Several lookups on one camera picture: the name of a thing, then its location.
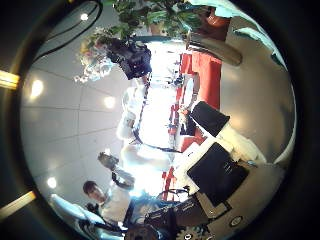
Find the person in white shirt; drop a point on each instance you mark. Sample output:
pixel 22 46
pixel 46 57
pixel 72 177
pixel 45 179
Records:
pixel 110 200

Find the red sofa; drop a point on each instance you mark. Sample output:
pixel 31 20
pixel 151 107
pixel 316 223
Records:
pixel 206 76

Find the black curved ceiling track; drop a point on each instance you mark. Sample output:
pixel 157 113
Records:
pixel 66 28

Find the orange plant pot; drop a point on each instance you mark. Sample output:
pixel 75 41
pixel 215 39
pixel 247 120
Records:
pixel 216 20

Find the yellow ceiling light strip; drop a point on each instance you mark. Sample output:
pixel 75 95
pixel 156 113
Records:
pixel 6 80
pixel 16 203

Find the green leafy potted plant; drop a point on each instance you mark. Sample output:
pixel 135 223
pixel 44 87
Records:
pixel 150 16

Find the white flower bouquet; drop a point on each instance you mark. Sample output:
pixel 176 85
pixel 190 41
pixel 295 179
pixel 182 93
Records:
pixel 93 63

